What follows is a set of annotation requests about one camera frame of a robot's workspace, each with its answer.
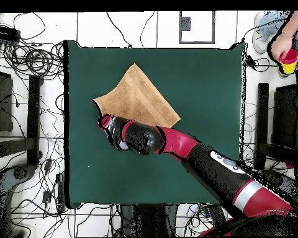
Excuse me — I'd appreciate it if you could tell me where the tan terry towel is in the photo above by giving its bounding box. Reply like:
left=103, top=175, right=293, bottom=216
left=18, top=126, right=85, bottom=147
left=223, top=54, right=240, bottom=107
left=92, top=63, right=182, bottom=129

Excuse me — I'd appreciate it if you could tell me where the red and yellow cup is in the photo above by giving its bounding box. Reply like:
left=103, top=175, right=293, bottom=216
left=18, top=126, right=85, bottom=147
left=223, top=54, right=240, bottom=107
left=278, top=48, right=298, bottom=76

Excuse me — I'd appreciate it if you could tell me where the person's hand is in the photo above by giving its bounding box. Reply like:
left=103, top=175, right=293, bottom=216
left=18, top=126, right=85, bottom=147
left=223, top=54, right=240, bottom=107
left=271, top=33, right=294, bottom=62

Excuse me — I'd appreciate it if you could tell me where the black stand leg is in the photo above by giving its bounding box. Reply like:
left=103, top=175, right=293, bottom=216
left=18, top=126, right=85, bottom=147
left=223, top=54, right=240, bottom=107
left=26, top=74, right=42, bottom=167
left=253, top=82, right=269, bottom=170

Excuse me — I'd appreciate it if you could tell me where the black office chair base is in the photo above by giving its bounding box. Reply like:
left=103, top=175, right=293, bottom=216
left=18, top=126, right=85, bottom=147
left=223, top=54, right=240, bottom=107
left=0, top=163, right=37, bottom=238

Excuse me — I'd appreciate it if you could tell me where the dark green table cloth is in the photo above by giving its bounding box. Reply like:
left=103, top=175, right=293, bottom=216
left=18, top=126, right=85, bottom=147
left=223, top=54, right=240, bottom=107
left=63, top=40, right=246, bottom=209

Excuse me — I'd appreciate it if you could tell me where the black box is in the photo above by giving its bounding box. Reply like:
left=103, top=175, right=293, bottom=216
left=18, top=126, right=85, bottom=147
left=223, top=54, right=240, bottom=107
left=0, top=70, right=14, bottom=133
left=271, top=84, right=298, bottom=150

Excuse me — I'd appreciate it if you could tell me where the black metal stand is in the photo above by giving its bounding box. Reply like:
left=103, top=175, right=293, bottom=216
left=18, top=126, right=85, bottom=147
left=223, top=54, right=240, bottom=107
left=119, top=204, right=180, bottom=238

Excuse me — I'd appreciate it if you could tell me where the black power strip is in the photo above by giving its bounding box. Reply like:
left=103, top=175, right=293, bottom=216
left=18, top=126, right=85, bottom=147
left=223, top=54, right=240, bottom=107
left=0, top=24, right=21, bottom=42

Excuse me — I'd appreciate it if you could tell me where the white shoe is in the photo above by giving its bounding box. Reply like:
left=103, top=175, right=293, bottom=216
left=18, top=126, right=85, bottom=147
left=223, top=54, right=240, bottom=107
left=251, top=11, right=289, bottom=55

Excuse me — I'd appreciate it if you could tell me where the black cable tangle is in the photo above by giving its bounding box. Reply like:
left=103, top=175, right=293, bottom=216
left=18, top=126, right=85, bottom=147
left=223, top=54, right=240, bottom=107
left=0, top=38, right=65, bottom=83

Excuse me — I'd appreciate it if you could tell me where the grey floor outlet frame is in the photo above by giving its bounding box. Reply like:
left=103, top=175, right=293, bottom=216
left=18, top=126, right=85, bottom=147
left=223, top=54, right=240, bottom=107
left=178, top=11, right=216, bottom=45

